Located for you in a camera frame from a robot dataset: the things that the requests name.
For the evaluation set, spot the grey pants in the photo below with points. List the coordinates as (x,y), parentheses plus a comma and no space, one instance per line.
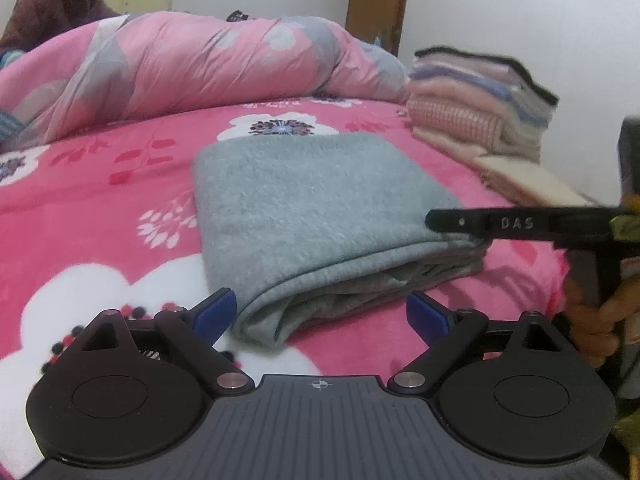
(310,210)

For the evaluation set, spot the beige folded cloth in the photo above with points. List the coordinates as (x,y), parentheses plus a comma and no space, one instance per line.
(530,180)

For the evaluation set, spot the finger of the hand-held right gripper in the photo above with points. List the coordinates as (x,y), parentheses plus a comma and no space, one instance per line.
(455,222)

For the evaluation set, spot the stack of folded clothes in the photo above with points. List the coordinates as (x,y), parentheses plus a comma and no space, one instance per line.
(475,110)

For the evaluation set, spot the wooden door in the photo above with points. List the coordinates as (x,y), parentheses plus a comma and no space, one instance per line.
(375,0)

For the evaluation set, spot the pink grey quilt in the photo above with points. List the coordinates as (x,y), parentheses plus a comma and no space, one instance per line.
(200,70)

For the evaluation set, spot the pink floral blanket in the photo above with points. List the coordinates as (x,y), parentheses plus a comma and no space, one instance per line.
(100,210)

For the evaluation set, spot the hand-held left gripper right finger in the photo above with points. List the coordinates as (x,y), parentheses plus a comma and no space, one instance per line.
(425,316)

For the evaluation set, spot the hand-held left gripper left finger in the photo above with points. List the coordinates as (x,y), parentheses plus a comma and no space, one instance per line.
(216,312)

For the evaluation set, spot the person's right hand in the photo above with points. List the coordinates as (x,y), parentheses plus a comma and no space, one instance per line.
(595,330)

